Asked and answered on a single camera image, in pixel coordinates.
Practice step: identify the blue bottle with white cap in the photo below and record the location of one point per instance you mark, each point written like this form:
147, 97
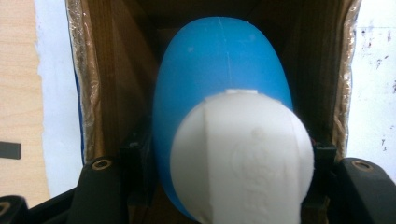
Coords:
218, 56

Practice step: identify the white paper sheet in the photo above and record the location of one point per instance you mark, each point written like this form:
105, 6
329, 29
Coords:
56, 93

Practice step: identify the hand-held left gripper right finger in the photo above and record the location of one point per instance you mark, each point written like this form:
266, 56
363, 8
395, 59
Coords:
323, 168

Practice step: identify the black tape strip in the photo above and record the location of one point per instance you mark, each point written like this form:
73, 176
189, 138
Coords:
9, 150

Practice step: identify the blue cardboard box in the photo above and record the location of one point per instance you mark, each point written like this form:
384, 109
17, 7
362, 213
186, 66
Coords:
124, 62

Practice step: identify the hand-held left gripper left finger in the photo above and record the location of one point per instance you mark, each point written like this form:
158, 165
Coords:
138, 161

